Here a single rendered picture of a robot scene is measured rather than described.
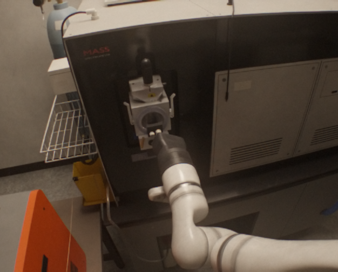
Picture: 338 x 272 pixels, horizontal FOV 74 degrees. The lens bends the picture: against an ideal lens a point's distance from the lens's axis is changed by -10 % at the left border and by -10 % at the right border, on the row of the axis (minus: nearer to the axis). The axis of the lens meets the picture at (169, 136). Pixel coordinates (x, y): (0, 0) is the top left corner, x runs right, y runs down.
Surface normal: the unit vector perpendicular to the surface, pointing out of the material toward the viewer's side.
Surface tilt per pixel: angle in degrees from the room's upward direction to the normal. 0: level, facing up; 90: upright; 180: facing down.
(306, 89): 90
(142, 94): 90
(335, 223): 0
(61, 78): 90
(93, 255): 0
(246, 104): 90
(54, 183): 0
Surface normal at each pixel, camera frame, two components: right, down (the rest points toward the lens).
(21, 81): 0.21, 0.61
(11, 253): -0.07, -0.77
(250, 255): -0.76, -0.62
